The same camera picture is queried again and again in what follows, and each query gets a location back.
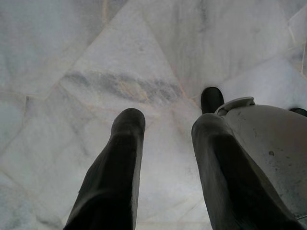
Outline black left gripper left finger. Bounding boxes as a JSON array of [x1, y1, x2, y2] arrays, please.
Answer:
[[63, 108, 146, 230]]

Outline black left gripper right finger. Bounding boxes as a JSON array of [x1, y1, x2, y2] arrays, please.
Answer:
[[191, 113, 306, 230]]

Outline black left robot foot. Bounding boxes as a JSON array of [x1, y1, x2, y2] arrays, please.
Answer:
[[201, 86, 225, 115]]

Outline black robot foot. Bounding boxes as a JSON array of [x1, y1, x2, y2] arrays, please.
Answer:
[[201, 86, 225, 115], [289, 107, 307, 117]]

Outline black right robot foot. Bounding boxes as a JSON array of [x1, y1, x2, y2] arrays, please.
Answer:
[[289, 107, 307, 117]]

